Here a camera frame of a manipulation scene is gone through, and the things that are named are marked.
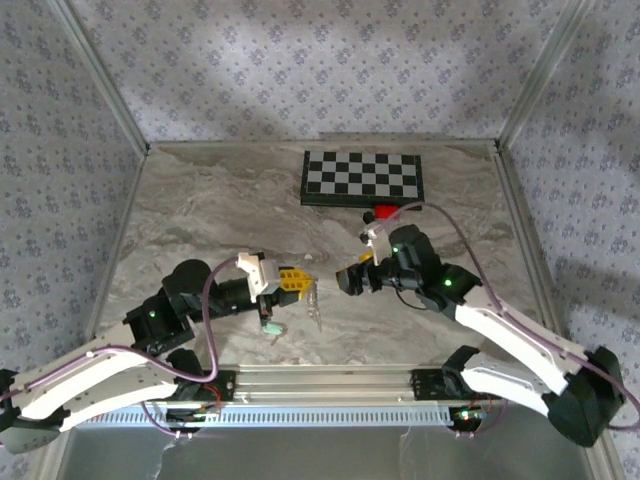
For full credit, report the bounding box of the small circuit board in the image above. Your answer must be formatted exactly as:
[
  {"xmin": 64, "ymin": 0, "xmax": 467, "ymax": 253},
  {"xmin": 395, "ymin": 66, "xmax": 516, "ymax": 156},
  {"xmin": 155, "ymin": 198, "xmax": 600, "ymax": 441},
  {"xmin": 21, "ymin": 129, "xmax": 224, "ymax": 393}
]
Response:
[
  {"xmin": 166, "ymin": 407, "xmax": 221, "ymax": 429},
  {"xmin": 451, "ymin": 405, "xmax": 487, "ymax": 429}
]

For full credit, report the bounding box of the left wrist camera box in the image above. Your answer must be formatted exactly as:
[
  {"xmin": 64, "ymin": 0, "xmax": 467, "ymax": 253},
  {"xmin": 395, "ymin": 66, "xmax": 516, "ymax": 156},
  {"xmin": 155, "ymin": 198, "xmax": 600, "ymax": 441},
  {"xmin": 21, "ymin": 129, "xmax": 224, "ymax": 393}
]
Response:
[{"xmin": 237, "ymin": 251, "xmax": 281, "ymax": 304}]

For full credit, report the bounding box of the aluminium frame side rail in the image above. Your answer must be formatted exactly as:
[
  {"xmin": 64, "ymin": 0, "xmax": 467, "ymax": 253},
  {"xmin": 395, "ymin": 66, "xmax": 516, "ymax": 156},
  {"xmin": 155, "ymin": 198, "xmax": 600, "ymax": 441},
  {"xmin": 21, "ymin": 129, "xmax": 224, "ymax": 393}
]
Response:
[
  {"xmin": 492, "ymin": 144, "xmax": 559, "ymax": 326},
  {"xmin": 82, "ymin": 147, "xmax": 151, "ymax": 351}
]

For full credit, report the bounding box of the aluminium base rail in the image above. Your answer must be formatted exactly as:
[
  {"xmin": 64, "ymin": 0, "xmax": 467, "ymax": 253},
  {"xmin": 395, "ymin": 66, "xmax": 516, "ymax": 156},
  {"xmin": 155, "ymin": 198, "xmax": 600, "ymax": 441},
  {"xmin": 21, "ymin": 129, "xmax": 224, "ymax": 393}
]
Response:
[{"xmin": 144, "ymin": 364, "xmax": 506, "ymax": 404}]

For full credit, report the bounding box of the aluminium frame post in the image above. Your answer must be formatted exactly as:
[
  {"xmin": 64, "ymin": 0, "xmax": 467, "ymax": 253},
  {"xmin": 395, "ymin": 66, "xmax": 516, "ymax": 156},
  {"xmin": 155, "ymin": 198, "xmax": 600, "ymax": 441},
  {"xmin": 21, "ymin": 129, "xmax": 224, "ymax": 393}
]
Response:
[
  {"xmin": 497, "ymin": 0, "xmax": 599, "ymax": 149},
  {"xmin": 49, "ymin": 0, "xmax": 151, "ymax": 154}
]

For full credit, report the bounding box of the grey slotted cable duct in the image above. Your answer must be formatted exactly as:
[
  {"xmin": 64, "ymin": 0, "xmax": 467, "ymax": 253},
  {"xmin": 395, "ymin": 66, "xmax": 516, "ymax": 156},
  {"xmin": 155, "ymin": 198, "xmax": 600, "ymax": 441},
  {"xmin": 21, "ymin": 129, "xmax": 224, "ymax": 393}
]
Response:
[{"xmin": 74, "ymin": 403, "xmax": 451, "ymax": 429}]

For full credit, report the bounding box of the black and grey chessboard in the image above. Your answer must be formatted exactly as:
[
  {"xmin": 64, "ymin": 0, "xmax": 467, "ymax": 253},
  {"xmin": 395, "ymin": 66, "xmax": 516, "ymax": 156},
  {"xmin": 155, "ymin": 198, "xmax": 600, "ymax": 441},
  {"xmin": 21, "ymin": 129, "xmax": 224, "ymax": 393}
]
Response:
[{"xmin": 298, "ymin": 149, "xmax": 426, "ymax": 212}]

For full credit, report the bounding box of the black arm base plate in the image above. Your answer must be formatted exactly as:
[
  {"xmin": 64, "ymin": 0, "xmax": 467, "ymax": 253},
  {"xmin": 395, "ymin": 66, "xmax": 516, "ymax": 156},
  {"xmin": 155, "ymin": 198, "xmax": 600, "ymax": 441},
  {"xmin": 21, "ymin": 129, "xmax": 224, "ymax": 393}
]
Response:
[
  {"xmin": 169, "ymin": 368, "xmax": 237, "ymax": 402},
  {"xmin": 410, "ymin": 368, "xmax": 481, "ymax": 401}
]

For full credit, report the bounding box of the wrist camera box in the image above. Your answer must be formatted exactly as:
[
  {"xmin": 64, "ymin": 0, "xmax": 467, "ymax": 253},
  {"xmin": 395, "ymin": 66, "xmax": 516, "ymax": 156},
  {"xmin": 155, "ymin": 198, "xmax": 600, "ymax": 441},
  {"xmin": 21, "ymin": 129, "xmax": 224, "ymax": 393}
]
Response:
[
  {"xmin": 359, "ymin": 222, "xmax": 396, "ymax": 266},
  {"xmin": 237, "ymin": 251, "xmax": 281, "ymax": 304}
]

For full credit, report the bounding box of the aluminium frame wall rail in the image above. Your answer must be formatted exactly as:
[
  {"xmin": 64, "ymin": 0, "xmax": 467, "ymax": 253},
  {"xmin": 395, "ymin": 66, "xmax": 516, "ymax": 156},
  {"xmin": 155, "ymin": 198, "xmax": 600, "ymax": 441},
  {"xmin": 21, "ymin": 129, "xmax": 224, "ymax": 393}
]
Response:
[{"xmin": 148, "ymin": 132, "xmax": 499, "ymax": 149}]

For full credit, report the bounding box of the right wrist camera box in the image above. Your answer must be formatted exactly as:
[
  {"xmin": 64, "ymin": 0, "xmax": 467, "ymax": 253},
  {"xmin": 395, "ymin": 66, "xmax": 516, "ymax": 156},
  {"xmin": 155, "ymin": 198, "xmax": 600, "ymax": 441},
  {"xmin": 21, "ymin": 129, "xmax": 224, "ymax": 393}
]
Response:
[{"xmin": 359, "ymin": 222, "xmax": 396, "ymax": 266}]

